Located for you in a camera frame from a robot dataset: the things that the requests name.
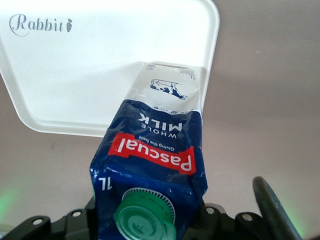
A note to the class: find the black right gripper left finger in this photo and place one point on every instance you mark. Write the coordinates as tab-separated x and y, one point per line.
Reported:
62	227

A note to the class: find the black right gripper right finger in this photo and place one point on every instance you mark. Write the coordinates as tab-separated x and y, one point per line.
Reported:
225	227

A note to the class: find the blue Pascal milk carton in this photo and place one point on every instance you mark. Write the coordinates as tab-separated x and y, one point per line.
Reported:
152	150

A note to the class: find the white tray with Rabbit print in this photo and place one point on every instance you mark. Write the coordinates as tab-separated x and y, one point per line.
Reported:
87	62

